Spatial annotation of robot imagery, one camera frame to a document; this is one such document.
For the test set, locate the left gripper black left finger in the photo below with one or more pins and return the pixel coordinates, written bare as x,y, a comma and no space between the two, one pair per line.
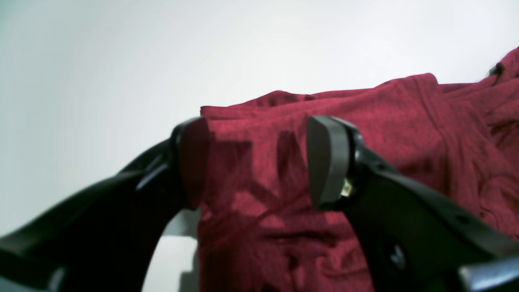
102,238

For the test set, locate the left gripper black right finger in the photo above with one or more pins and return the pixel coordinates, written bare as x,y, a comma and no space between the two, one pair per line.
414,239

